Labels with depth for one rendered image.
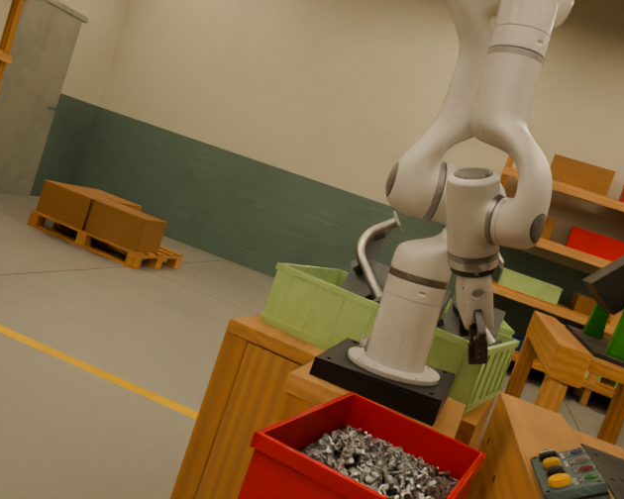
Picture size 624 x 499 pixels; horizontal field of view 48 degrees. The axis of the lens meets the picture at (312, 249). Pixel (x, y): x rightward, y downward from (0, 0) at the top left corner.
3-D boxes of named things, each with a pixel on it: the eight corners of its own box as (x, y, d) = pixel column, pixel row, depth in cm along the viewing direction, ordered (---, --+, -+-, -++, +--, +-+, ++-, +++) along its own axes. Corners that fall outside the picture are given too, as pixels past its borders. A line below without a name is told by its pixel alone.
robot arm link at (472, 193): (513, 246, 115) (464, 235, 121) (515, 169, 110) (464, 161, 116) (487, 264, 109) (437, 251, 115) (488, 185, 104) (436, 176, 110)
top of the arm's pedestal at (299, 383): (281, 391, 130) (288, 371, 130) (327, 365, 161) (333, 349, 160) (445, 462, 121) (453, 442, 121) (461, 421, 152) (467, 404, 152)
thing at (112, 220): (26, 224, 638) (40, 178, 634) (82, 229, 715) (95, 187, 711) (132, 268, 601) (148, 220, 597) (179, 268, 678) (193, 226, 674)
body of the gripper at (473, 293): (502, 271, 111) (500, 332, 116) (488, 247, 121) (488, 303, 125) (455, 275, 112) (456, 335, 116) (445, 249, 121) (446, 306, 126)
